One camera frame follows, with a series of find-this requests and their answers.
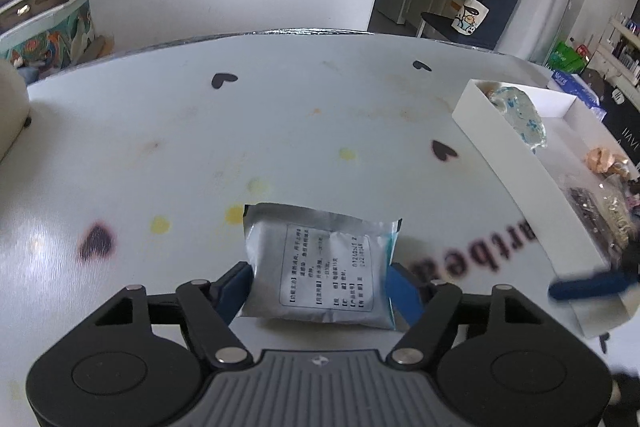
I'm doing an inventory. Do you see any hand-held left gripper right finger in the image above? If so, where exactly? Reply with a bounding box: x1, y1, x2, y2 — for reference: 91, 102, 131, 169
385, 263, 571, 369

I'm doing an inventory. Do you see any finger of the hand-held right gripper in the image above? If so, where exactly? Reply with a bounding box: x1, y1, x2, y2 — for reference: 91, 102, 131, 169
548, 254, 640, 304

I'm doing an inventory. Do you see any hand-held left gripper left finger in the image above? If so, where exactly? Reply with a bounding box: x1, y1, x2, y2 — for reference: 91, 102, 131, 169
70, 262, 254, 369

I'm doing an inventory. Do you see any silver foil packet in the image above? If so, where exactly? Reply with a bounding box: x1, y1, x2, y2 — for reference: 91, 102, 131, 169
239, 203, 404, 332

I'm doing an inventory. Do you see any tan snack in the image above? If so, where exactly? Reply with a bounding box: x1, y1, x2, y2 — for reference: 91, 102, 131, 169
585, 147, 629, 176

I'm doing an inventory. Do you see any white cardboard box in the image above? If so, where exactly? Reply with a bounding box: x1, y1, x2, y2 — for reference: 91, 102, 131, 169
452, 79, 640, 339

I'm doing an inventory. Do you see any clear blue-printed packet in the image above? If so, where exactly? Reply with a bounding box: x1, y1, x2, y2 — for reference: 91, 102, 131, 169
487, 86, 549, 154

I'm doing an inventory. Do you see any black television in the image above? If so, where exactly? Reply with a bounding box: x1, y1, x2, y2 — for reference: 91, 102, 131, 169
602, 57, 640, 168

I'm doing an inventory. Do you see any blue tissue pack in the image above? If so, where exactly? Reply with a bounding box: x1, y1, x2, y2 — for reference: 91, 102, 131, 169
550, 69, 608, 121

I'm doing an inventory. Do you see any green shopping bag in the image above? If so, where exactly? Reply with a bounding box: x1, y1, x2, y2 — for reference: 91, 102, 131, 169
545, 41, 589, 75

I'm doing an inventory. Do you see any white cartoon tote bag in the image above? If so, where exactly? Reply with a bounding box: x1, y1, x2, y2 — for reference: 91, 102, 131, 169
451, 0, 490, 36

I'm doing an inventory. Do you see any dark blue covered chair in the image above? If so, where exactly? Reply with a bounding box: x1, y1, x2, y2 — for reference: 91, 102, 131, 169
419, 0, 521, 52

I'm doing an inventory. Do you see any colourful printed storage box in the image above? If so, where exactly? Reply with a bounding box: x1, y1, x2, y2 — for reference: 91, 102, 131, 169
0, 2, 97, 70

